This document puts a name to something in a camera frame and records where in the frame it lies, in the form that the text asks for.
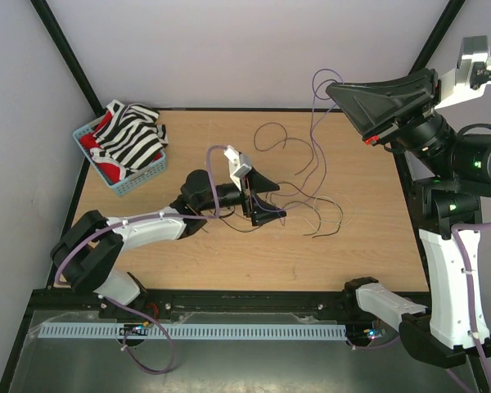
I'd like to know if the light blue plastic basket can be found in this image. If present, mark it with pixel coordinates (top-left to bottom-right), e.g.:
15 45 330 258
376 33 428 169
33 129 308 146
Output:
73 120 169 198

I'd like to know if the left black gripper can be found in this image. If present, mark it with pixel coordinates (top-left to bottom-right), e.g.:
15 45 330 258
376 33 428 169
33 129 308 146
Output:
199 167 286 225

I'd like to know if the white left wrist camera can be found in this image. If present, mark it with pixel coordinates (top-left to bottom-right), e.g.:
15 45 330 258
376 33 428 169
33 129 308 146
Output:
223 145 253 191

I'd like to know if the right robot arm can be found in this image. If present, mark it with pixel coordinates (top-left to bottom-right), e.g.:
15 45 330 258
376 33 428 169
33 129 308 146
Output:
327 63 491 368

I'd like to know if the wire bundle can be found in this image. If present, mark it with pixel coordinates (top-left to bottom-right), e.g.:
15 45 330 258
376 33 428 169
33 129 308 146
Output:
253 121 321 176

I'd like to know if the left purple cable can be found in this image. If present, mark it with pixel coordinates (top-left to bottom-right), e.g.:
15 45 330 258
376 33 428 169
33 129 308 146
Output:
53 144 246 375

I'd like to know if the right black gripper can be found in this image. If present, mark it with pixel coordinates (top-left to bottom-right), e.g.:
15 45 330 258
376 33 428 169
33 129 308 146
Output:
329 65 461 178

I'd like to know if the light blue slotted cable duct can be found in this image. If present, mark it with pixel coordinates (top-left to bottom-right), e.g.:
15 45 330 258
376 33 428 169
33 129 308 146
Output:
35 323 346 341

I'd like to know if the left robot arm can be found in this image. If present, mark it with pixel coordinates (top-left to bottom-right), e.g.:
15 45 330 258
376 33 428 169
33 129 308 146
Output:
50 169 286 318

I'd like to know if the purple wire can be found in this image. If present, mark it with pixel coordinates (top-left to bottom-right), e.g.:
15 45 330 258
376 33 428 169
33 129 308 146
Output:
282 68 345 209

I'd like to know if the red cloth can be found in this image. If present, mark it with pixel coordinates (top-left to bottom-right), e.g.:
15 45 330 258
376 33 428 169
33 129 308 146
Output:
79 112 127 184

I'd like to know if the zebra striped cloth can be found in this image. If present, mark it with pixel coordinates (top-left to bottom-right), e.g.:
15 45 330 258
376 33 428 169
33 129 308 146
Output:
95 100 169 178

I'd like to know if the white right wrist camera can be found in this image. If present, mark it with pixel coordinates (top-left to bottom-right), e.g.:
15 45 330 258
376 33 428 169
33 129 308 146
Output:
435 35 491 109

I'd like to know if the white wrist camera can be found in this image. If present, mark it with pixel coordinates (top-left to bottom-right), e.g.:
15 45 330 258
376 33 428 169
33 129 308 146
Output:
435 35 491 109
223 145 253 191

